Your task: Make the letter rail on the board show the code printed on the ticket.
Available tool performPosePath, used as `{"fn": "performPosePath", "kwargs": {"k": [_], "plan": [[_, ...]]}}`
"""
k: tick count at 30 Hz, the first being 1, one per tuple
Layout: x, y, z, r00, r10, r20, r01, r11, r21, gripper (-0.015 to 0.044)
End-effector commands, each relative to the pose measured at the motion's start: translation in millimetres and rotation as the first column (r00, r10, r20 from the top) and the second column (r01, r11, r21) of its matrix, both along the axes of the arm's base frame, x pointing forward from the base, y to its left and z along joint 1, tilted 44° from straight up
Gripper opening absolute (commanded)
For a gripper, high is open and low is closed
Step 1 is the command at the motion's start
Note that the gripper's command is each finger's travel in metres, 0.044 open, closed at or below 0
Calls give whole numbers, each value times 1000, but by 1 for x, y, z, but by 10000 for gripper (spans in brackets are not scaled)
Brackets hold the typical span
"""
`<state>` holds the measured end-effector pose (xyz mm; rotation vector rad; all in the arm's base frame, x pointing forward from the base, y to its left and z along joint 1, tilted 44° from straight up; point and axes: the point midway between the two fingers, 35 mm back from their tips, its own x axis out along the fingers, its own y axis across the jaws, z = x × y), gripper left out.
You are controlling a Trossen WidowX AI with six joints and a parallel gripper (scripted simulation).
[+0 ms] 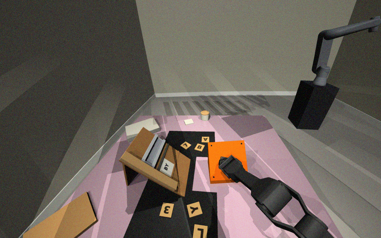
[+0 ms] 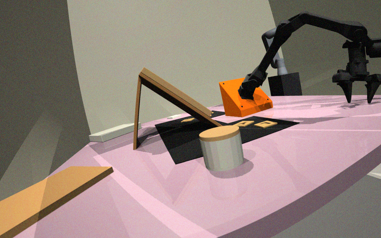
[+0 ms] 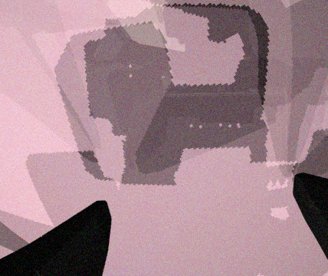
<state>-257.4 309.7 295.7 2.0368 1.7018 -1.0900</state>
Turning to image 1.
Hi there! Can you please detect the white paper ticket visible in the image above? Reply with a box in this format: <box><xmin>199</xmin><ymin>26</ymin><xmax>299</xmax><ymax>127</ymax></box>
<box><xmin>159</xmin><ymin>158</ymin><xmax>174</xmax><ymax>177</ymax></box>

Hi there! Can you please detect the cream flat rectangular card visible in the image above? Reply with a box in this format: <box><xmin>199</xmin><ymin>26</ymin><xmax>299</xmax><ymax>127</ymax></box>
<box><xmin>184</xmin><ymin>119</ymin><xmax>194</xmax><ymax>125</ymax></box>

